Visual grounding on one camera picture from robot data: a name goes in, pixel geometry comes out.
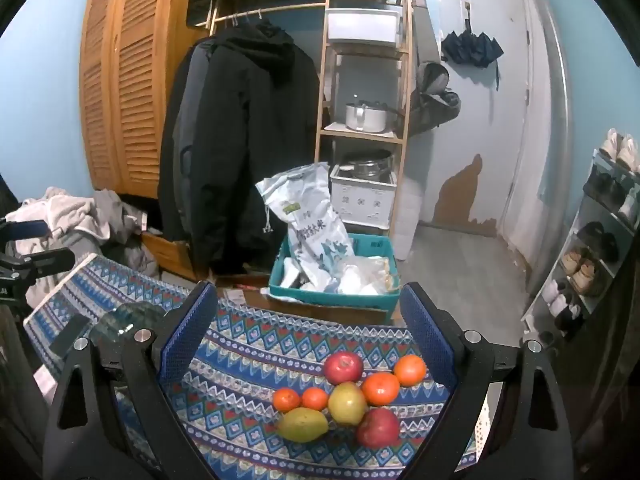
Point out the dark blue umbrella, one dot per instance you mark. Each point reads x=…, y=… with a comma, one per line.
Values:
x=470, y=47

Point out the blue patterned tablecloth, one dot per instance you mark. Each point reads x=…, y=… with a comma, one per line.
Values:
x=260, y=355

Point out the small orange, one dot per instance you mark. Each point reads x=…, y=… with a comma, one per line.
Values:
x=286, y=399
x=314, y=398

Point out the white patterned storage box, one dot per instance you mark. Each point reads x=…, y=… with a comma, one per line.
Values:
x=360, y=202

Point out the black hooded jacket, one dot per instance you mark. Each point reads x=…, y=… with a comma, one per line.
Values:
x=245, y=135

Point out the large orange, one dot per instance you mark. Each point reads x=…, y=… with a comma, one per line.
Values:
x=381, y=389
x=410, y=370

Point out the wooden louvered wardrobe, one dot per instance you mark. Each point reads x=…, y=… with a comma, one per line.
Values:
x=130, y=85

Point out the white crumpled clothes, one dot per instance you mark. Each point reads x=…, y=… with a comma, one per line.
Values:
x=55, y=210

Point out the silver vertical column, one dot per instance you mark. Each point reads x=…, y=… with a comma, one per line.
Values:
x=552, y=110

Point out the dark glass bowl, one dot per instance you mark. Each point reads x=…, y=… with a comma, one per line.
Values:
x=125, y=317

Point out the steel cooking pot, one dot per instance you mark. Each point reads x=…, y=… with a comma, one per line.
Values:
x=367, y=165

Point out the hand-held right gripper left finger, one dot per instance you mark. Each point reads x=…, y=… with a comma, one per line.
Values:
x=185, y=332

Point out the yellow green pear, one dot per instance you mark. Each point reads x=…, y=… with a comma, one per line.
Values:
x=302, y=424

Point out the wooden shelf rack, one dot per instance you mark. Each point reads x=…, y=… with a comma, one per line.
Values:
x=322, y=110

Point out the white door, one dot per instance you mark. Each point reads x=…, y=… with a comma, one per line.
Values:
x=480, y=125

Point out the group of assorted shoes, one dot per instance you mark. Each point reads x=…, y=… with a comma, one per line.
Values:
x=585, y=272

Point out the grey crumpled clothes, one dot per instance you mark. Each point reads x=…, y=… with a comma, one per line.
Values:
x=120, y=220

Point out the dark padded jacket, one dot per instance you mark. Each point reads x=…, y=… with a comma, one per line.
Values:
x=177, y=135

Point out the white plastic bin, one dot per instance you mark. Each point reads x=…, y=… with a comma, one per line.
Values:
x=360, y=25

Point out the wooden clothes rail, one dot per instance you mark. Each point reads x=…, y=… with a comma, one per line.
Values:
x=270, y=9

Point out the teal plastic basket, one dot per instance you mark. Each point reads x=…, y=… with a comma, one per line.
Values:
x=330, y=300

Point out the white shoe rack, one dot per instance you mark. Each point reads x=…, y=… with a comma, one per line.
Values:
x=592, y=212

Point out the clear plastic bags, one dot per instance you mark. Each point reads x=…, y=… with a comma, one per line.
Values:
x=360, y=275

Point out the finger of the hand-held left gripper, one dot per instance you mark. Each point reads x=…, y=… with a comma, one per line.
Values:
x=47, y=260
x=27, y=230

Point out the brown cardboard box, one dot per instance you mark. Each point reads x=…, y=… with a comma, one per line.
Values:
x=300, y=311

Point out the white printed rice bag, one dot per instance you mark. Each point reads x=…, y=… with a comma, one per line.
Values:
x=310, y=210

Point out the red apple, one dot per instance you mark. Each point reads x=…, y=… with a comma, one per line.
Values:
x=343, y=367
x=377, y=427

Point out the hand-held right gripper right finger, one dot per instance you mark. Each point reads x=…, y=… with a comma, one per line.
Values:
x=430, y=335

